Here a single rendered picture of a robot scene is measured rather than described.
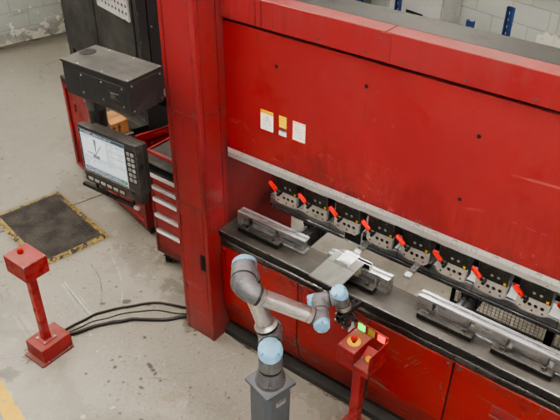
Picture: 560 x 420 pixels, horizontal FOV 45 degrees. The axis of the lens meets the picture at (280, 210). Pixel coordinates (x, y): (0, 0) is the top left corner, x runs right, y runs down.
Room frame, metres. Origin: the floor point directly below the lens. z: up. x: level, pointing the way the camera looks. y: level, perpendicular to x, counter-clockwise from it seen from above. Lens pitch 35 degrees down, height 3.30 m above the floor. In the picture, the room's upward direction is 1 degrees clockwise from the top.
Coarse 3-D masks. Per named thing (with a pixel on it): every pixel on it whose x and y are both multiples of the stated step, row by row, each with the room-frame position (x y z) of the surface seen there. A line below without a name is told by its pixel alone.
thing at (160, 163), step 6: (150, 156) 3.60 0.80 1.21; (150, 162) 3.52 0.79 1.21; (156, 162) 3.52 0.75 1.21; (162, 162) 3.52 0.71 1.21; (168, 162) 3.52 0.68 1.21; (150, 168) 3.55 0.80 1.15; (156, 168) 3.55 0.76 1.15; (162, 168) 3.45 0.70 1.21; (168, 168) 3.45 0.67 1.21; (156, 174) 3.49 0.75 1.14; (162, 174) 3.48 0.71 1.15; (168, 174) 3.48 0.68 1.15; (168, 180) 3.42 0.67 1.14
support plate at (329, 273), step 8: (336, 256) 2.89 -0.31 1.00; (328, 264) 2.82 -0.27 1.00; (336, 264) 2.82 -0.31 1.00; (352, 264) 2.82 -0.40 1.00; (360, 264) 2.82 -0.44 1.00; (312, 272) 2.75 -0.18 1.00; (320, 272) 2.75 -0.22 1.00; (328, 272) 2.75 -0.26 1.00; (336, 272) 2.75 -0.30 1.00; (344, 272) 2.75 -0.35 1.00; (352, 272) 2.75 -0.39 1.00; (320, 280) 2.69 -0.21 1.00; (328, 280) 2.69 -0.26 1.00; (336, 280) 2.69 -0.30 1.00; (344, 280) 2.69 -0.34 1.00
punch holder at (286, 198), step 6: (276, 180) 3.17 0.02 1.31; (282, 180) 3.14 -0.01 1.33; (276, 186) 3.17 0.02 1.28; (282, 186) 3.14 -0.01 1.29; (288, 186) 3.12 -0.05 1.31; (294, 186) 3.09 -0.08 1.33; (300, 186) 3.10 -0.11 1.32; (276, 192) 3.16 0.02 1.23; (282, 192) 3.14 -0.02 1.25; (288, 192) 3.11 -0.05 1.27; (294, 192) 3.09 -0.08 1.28; (276, 198) 3.16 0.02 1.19; (282, 198) 3.13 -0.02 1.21; (288, 198) 3.11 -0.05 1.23; (294, 198) 3.09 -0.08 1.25; (288, 204) 3.11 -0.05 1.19; (294, 204) 3.09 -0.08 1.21; (300, 204) 3.12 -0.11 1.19
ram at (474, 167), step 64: (256, 64) 3.25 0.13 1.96; (320, 64) 3.01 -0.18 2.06; (384, 64) 2.82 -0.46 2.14; (256, 128) 3.25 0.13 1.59; (320, 128) 3.00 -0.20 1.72; (384, 128) 2.79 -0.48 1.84; (448, 128) 2.60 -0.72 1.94; (512, 128) 2.44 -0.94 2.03; (320, 192) 2.99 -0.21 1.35; (384, 192) 2.77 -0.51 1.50; (448, 192) 2.57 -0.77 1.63; (512, 192) 2.40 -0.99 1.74; (512, 256) 2.36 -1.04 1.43
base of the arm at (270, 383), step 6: (258, 372) 2.19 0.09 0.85; (282, 372) 2.20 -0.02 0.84; (258, 378) 2.18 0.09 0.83; (264, 378) 2.16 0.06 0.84; (270, 378) 2.16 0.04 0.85; (276, 378) 2.16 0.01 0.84; (282, 378) 2.18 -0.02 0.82; (258, 384) 2.16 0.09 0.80; (264, 384) 2.15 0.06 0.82; (270, 384) 2.15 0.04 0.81; (276, 384) 2.15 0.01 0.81; (282, 384) 2.17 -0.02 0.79; (264, 390) 2.14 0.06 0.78; (270, 390) 2.14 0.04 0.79; (276, 390) 2.15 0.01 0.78
